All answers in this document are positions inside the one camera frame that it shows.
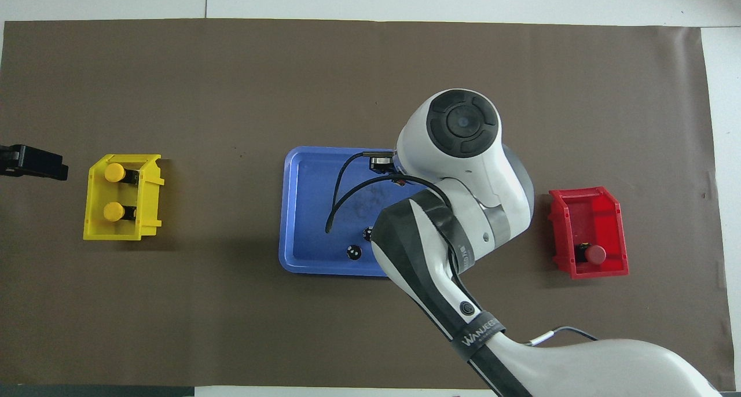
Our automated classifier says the red plastic bin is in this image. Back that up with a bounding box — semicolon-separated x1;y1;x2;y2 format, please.
548;186;630;280

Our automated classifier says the brown table mat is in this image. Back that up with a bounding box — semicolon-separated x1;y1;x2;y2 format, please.
0;18;724;391

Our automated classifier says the yellow push button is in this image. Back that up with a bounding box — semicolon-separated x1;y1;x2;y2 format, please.
104;163;140;185
103;201;138;223

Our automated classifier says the yellow plastic bin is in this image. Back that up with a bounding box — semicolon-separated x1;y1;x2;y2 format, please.
83;153;166;241

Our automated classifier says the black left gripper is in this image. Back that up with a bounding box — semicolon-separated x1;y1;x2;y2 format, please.
0;144;69;182

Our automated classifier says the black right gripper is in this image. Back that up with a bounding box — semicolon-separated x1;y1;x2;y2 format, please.
370;156;401;175

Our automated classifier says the blue plastic tray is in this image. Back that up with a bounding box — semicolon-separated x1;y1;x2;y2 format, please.
278;146;435;277

